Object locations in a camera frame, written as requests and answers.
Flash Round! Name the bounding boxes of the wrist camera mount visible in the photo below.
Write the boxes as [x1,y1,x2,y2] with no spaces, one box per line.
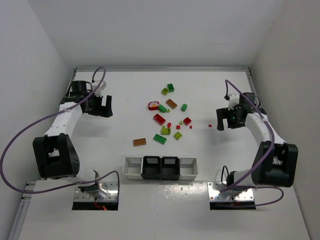
[224,93,240,110]
[91,80,107,97]

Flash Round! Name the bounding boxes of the red round decorated brick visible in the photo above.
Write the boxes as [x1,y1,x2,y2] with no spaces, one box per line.
[148,101,160,111]

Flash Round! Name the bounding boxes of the lime brick top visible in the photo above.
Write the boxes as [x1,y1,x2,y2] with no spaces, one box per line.
[161,88,169,96]

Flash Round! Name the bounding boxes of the lime square brick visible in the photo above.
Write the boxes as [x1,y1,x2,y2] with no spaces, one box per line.
[173,131,183,140]

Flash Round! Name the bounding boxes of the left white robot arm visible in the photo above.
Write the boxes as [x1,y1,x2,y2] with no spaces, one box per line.
[32,80,113,195]

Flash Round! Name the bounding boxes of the green sloped brick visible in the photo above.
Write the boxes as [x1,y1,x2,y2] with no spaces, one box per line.
[158,104,168,113]

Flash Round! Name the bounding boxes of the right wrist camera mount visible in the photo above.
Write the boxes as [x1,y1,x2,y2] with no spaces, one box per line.
[224,93,240,110]

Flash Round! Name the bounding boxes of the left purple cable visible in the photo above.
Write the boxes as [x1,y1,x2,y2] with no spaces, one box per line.
[0,66,121,195]

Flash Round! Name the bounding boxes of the purple cable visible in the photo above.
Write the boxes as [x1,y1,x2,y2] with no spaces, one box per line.
[219,79,285,208]
[0,66,121,195]

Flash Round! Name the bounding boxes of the orange brick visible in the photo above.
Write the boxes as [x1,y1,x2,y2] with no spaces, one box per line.
[166,99,178,110]
[133,138,147,147]

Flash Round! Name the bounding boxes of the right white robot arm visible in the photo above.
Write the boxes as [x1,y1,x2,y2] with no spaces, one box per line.
[216,92,299,189]

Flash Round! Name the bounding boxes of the right black bin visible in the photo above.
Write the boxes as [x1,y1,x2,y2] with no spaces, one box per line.
[160,156,180,181]

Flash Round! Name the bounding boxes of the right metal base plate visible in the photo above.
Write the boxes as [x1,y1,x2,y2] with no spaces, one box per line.
[207,181,255,203]

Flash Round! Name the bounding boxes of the white bin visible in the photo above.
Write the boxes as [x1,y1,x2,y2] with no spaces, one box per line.
[122,157,143,180]
[179,157,198,181]

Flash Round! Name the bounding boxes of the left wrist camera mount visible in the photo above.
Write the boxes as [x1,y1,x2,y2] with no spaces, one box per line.
[91,80,107,97]

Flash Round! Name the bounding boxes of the dark green brick top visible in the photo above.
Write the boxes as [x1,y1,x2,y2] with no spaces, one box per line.
[167,83,175,93]

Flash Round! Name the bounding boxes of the green long brick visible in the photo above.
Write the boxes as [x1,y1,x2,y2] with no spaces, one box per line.
[153,134,167,145]

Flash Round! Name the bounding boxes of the right white bin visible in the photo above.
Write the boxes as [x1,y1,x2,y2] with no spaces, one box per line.
[179,157,198,181]

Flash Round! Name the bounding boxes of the left black bin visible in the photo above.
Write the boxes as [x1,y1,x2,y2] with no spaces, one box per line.
[141,156,161,180]

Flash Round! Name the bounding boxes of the green small brick right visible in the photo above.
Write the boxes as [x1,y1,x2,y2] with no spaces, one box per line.
[181,103,188,112]

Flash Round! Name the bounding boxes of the metal base plate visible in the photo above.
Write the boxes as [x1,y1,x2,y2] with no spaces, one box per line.
[207,181,255,203]
[74,181,118,203]

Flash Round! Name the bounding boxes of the red square brick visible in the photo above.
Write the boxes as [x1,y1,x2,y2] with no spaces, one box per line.
[183,117,192,126]

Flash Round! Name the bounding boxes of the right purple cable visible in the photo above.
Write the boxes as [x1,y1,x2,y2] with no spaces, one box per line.
[219,79,285,208]

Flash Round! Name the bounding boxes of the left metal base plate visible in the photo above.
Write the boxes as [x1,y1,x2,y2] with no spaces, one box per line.
[74,181,118,203]

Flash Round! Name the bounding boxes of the left white bin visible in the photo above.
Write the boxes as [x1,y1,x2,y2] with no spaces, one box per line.
[122,157,143,180]

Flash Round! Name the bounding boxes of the red long brick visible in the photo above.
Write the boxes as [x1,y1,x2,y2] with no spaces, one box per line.
[153,113,166,126]

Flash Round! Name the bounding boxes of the lime printed brick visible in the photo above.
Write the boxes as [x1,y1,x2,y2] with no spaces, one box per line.
[160,126,171,136]

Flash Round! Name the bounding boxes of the black bin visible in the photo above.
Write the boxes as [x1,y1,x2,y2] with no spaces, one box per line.
[160,156,180,181]
[141,156,161,180]

